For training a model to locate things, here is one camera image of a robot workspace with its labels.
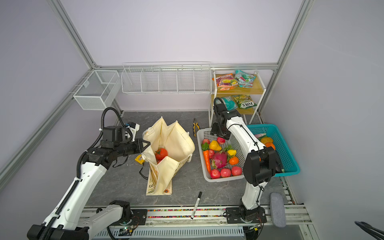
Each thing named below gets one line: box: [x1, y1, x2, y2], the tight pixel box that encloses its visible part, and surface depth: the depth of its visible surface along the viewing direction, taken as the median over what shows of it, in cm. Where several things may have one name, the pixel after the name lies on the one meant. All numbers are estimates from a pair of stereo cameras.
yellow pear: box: [209, 140, 222, 152], surface depth 96 cm
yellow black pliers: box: [193, 117, 201, 137], surface depth 114 cm
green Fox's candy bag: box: [231, 95, 258, 110], surface depth 103 cm
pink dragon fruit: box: [211, 151, 228, 169], surface depth 86 cm
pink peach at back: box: [217, 137, 226, 145], surface depth 100 cm
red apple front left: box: [210, 168, 221, 179], surface depth 84 cm
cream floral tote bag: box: [141, 116, 196, 196], surface depth 83 cm
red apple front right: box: [231, 166, 243, 176], surface depth 85 cm
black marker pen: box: [190, 191, 203, 220], surface depth 78 cm
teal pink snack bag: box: [234, 70, 256, 88], surface depth 89 cm
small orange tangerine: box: [229, 156, 240, 166], surface depth 90 cm
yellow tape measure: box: [134, 154, 145, 165], surface depth 93 cm
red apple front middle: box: [220, 168, 232, 178], surface depth 84 cm
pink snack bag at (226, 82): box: [216, 73, 238, 91], surface depth 86 cm
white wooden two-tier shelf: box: [208, 70, 267, 128], surface depth 89 cm
